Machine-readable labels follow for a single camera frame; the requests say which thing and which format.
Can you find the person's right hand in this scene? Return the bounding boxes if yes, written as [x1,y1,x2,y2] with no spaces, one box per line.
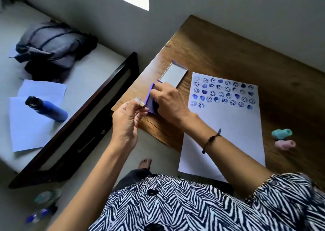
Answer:
[150,82,198,128]

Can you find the person's left hand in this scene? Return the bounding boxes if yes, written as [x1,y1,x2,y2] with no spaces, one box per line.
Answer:
[111,99,149,148]

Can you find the purple ink pad case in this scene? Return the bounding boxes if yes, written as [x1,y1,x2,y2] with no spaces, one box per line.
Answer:
[144,60,188,115]

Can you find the person's left forearm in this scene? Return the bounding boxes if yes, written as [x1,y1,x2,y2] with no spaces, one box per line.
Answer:
[47,139,137,231]

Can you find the person's right forearm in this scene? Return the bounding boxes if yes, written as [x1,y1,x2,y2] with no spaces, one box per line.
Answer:
[181,113,273,201]

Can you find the person's foot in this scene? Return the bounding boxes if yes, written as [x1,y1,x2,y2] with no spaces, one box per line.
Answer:
[138,158,152,170]

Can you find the white mattress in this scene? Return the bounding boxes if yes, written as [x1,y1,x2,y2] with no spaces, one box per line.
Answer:
[0,2,128,173]

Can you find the dark trousers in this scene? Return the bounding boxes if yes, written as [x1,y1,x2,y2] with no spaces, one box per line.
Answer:
[112,168,234,196]

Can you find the white paper with blue stamps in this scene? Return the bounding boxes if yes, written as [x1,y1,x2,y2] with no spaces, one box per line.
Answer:
[178,72,266,183]

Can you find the blue bottle with black cap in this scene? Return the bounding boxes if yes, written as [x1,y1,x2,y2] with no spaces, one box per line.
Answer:
[25,96,69,123]

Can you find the blank white paper sheet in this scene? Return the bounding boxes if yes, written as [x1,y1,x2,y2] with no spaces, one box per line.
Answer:
[9,96,64,153]
[17,79,67,101]

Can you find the zebra print top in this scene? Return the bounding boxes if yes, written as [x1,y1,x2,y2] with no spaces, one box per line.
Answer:
[88,172,325,231]

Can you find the grey backpack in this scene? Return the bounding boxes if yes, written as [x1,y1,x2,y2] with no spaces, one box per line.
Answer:
[9,19,99,83]

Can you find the clear green plastic bottle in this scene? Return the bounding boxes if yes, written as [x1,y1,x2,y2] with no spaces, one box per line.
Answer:
[34,188,62,205]

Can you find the teal stamp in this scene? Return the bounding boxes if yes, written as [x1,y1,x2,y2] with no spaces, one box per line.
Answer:
[272,128,293,140]

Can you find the pink stamp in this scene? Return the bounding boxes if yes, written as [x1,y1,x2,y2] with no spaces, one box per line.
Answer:
[275,139,296,151]

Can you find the clear bottle with blue label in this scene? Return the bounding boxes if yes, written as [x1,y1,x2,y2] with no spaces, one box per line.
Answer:
[25,205,58,224]

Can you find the dark wooden bed frame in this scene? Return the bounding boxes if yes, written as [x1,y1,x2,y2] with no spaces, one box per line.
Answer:
[8,52,140,189]

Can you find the dark beaded bracelet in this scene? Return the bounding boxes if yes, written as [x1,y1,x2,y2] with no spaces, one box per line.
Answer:
[202,128,222,155]

